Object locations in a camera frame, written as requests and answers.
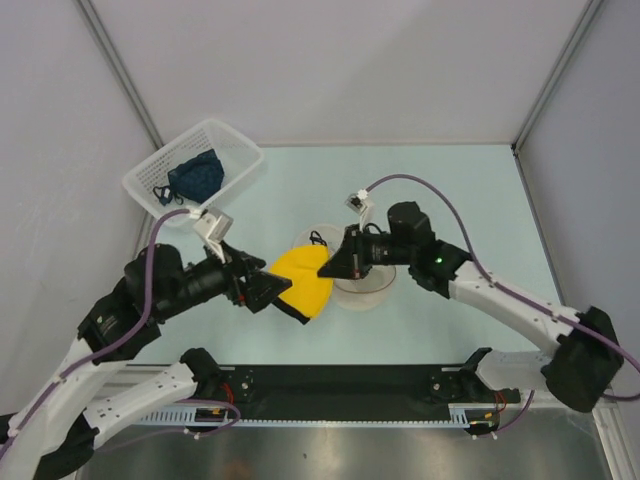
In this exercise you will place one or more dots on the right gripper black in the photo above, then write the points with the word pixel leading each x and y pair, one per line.
pixel 349 261

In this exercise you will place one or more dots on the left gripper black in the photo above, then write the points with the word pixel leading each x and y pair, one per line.
pixel 262 289

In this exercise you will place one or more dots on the beige mesh laundry bag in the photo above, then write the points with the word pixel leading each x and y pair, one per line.
pixel 353 295

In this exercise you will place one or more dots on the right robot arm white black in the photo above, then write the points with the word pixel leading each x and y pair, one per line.
pixel 576 354

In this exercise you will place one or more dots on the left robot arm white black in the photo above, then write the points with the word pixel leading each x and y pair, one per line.
pixel 59 431

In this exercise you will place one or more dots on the dark blue bra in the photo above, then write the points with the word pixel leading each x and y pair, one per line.
pixel 195 180

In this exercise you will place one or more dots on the white plastic perforated basket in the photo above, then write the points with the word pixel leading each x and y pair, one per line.
pixel 240 157

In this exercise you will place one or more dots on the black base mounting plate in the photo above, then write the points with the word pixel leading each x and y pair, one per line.
pixel 351 392

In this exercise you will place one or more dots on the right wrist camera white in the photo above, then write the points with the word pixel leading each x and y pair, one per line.
pixel 361 203

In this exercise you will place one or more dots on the white slotted cable duct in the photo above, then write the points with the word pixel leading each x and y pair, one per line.
pixel 210 417

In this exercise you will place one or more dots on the left aluminium frame post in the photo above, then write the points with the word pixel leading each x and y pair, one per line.
pixel 108 49

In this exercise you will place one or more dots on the aluminium frame post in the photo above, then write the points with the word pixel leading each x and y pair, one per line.
pixel 568 52
pixel 108 49

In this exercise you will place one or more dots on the right aluminium frame post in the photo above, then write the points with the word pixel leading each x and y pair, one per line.
pixel 568 52

